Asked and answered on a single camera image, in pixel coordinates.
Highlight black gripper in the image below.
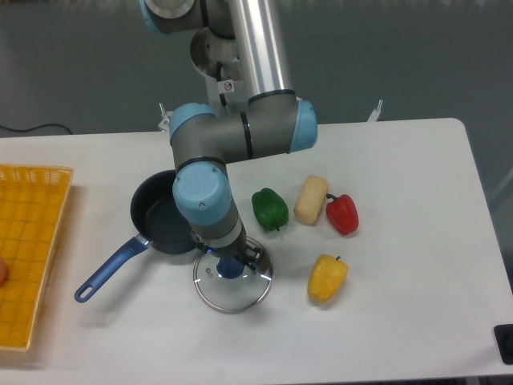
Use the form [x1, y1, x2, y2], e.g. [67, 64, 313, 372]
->
[194, 236, 265, 274]

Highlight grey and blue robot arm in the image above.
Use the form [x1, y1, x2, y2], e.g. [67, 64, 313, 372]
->
[140, 1, 317, 273]

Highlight green bell pepper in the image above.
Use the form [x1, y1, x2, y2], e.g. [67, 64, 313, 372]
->
[252, 188, 289, 231]

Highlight yellow bell pepper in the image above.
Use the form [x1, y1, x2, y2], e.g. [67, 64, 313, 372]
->
[307, 254, 349, 303]

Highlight red bell pepper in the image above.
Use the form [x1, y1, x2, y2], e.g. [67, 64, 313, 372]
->
[325, 193, 359, 236]

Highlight glass lid with blue knob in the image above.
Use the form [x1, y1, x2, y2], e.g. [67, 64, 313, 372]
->
[193, 237, 274, 314]

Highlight beige bread roll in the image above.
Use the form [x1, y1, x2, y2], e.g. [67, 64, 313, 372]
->
[293, 175, 329, 225]

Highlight yellow woven basket tray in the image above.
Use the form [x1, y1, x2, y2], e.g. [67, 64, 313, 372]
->
[1, 164, 74, 351]

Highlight black device at table edge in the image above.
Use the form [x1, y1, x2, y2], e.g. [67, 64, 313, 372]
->
[494, 324, 513, 365]

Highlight dark saucepan with blue handle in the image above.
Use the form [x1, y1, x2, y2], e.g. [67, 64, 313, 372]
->
[75, 170, 196, 303]

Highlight black cable on floor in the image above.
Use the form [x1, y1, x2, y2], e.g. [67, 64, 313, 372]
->
[0, 123, 75, 135]

